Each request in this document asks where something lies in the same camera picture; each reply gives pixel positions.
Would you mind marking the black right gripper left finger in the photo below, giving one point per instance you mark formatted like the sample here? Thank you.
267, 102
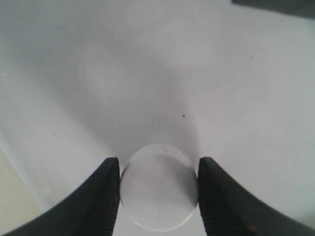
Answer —
91, 210

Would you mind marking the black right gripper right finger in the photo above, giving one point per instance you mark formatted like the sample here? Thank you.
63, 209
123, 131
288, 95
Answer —
228, 209

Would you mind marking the white bottle cap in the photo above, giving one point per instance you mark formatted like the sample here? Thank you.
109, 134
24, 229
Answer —
159, 189

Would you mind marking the white plastic tray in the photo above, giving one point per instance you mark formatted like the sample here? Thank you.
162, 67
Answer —
83, 80

